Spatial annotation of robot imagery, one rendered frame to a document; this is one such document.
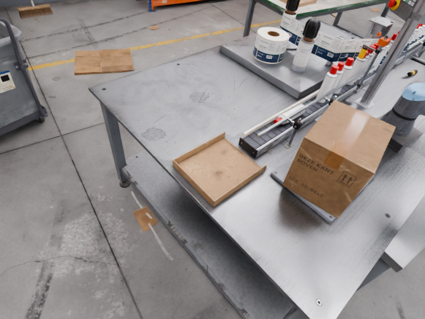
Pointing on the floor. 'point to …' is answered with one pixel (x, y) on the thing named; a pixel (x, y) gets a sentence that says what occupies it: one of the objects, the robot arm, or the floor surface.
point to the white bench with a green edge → (315, 9)
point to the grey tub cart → (16, 83)
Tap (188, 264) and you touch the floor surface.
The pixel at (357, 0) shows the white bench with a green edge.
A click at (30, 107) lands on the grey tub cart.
